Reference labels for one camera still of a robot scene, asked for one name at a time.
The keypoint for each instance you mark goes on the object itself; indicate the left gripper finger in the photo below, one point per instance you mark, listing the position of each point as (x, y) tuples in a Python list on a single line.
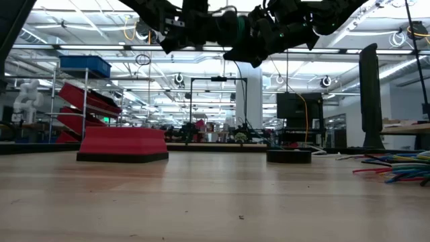
[(228, 30)]

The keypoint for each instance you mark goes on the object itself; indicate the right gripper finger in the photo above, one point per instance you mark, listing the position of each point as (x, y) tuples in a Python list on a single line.
[(248, 53)]

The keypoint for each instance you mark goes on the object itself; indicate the black tape roll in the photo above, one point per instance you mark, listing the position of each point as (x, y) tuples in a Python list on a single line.
[(289, 157)]

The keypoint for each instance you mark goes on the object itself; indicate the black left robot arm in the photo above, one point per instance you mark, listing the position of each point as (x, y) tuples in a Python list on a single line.
[(144, 10)]

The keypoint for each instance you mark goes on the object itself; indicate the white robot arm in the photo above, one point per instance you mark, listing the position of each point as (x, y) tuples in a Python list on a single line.
[(28, 97)]

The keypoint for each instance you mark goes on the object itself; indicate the black background robot arm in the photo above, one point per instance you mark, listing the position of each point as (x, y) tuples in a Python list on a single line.
[(181, 131), (248, 132)]

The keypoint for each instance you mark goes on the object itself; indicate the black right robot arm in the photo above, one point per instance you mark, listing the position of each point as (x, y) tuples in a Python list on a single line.
[(336, 17)]

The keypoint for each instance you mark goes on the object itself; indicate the white building column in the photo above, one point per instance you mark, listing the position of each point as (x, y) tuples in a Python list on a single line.
[(252, 101)]

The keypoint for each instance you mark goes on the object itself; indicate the black monitor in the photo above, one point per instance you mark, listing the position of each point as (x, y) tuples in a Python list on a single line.
[(295, 107)]

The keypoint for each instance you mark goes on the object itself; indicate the black monitor cart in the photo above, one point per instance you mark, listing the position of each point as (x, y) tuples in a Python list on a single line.
[(295, 134)]

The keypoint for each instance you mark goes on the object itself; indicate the wooden workbench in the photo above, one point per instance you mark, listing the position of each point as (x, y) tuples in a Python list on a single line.
[(215, 144)]

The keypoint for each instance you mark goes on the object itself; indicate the blue plastic bin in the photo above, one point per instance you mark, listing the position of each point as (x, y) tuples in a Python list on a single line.
[(85, 65)]

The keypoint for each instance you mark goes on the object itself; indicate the thin black slanted pole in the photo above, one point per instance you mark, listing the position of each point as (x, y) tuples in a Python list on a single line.
[(416, 50)]

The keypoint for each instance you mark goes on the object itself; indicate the metal rack with red bins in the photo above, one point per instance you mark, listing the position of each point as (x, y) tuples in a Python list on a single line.
[(87, 101)]

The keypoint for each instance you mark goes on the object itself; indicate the red and black box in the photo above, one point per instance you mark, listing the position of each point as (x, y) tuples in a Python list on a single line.
[(122, 142)]

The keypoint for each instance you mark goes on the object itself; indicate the wooden table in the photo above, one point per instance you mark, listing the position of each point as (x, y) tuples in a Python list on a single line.
[(406, 128)]

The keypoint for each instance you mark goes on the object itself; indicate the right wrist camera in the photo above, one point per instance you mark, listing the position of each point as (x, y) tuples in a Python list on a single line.
[(258, 17)]

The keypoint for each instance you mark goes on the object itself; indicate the black gantry frame with camera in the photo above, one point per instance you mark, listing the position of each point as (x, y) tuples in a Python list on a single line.
[(218, 79)]

